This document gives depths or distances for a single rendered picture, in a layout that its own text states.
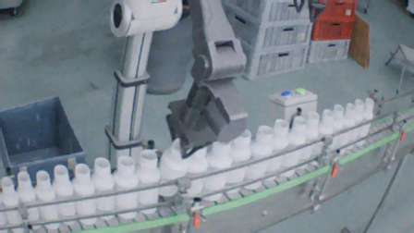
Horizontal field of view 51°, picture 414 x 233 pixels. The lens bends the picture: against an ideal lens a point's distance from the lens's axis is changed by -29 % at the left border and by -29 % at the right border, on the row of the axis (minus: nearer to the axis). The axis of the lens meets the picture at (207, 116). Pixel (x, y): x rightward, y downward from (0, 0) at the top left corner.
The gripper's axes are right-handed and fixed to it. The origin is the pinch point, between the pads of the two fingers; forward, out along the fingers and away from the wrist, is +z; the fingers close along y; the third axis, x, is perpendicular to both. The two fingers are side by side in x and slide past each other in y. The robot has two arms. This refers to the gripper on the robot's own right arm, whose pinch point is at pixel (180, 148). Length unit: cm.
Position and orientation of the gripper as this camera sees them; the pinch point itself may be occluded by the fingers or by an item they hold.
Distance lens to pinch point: 121.3
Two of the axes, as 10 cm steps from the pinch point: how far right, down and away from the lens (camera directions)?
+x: 8.4, -1.7, 5.1
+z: -3.0, 6.4, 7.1
